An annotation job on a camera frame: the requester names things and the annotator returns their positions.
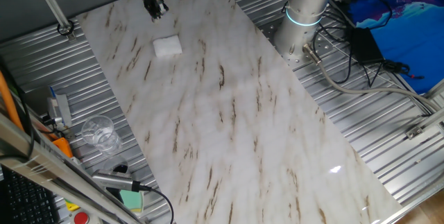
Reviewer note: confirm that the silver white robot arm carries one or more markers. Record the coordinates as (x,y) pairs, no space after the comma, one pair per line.
(305,9)

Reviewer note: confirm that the green yellow sponge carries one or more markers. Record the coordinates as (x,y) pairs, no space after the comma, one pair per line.
(132,198)

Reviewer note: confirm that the large clear glass cup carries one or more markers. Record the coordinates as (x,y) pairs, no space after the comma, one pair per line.
(100,135)

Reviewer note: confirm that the silver blue scale device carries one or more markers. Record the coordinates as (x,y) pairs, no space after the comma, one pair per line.
(60,107)

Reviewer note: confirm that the white marble pattern board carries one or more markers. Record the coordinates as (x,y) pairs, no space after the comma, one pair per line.
(243,130)

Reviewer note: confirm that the orange box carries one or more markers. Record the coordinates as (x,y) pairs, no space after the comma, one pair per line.
(63,146)

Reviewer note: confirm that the orange tube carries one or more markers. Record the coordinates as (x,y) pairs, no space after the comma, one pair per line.
(7,102)

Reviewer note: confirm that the black power adapter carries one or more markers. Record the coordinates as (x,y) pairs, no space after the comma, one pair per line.
(366,45)

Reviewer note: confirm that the grey box red button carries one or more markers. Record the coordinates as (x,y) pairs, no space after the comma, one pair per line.
(81,218)

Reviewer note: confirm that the black keyboard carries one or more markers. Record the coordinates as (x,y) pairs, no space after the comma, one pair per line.
(27,199)

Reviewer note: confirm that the blue poster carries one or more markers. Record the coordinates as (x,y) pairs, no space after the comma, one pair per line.
(409,26)

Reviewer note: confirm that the aluminium frame post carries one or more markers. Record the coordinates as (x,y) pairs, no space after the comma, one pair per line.
(50,3)

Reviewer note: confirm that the small metal corner bracket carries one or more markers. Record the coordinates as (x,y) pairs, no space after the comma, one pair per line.
(69,134)
(414,132)

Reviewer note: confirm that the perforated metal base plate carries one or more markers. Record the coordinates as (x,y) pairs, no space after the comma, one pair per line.
(324,45)

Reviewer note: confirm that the silver exterior camera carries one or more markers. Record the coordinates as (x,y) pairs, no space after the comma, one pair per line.
(112,180)

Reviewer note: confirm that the aluminium frame beam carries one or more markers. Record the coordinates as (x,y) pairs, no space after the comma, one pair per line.
(52,166)

